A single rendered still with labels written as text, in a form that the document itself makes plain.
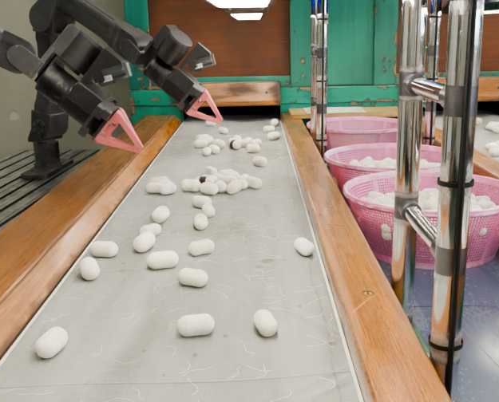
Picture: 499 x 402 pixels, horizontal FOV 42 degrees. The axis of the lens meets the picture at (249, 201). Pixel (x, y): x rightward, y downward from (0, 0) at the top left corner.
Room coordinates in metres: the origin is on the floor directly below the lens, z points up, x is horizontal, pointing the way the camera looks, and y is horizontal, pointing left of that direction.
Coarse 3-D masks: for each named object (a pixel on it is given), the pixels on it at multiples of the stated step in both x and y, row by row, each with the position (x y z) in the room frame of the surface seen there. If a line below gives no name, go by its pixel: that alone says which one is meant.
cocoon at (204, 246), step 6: (204, 240) 0.77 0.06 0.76; (210, 240) 0.77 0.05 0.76; (192, 246) 0.76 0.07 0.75; (198, 246) 0.76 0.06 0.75; (204, 246) 0.76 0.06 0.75; (210, 246) 0.76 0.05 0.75; (192, 252) 0.76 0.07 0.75; (198, 252) 0.76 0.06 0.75; (204, 252) 0.76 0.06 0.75; (210, 252) 0.77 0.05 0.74
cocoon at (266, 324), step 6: (258, 312) 0.55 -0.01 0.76; (264, 312) 0.55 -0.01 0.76; (258, 318) 0.55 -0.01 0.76; (264, 318) 0.54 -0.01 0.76; (270, 318) 0.54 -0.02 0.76; (258, 324) 0.54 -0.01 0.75; (264, 324) 0.53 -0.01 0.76; (270, 324) 0.53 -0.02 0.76; (276, 324) 0.54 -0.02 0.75; (264, 330) 0.53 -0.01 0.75; (270, 330) 0.53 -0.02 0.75; (276, 330) 0.54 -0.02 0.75; (264, 336) 0.54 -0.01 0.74; (270, 336) 0.54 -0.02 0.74
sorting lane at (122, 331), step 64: (192, 128) 1.85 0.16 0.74; (256, 128) 1.82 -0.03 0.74; (192, 192) 1.09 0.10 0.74; (256, 192) 1.08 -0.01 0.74; (128, 256) 0.77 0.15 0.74; (192, 256) 0.76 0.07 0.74; (256, 256) 0.76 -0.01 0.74; (320, 256) 0.75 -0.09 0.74; (64, 320) 0.58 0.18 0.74; (128, 320) 0.58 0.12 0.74; (320, 320) 0.57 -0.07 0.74; (0, 384) 0.47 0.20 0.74; (64, 384) 0.46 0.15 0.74; (128, 384) 0.46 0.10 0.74; (192, 384) 0.46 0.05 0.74; (256, 384) 0.46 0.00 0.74; (320, 384) 0.46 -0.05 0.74
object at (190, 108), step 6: (204, 96) 1.46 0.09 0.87; (186, 102) 1.48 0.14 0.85; (192, 102) 1.46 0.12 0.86; (198, 102) 1.47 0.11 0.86; (210, 102) 1.47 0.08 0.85; (186, 108) 1.48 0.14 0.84; (192, 108) 1.46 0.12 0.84; (216, 108) 1.47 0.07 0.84; (192, 114) 1.46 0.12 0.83; (198, 114) 1.46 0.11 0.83; (216, 114) 1.47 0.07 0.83; (210, 120) 1.47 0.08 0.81; (216, 120) 1.48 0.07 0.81
